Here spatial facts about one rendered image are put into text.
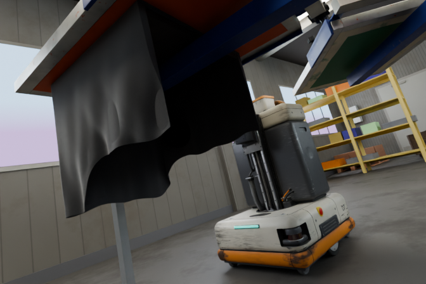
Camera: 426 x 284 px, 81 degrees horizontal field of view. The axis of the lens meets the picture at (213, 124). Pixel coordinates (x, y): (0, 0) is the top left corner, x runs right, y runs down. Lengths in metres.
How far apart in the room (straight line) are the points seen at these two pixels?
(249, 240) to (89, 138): 1.07
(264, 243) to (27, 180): 2.48
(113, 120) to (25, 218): 2.59
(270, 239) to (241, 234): 0.20
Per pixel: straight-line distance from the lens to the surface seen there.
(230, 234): 1.62
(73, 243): 3.23
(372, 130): 6.05
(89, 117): 0.75
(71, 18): 0.72
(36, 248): 3.18
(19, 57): 3.66
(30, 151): 3.24
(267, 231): 1.43
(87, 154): 0.76
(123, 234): 1.27
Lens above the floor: 0.52
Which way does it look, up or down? 13 degrees up
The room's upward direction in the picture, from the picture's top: 14 degrees counter-clockwise
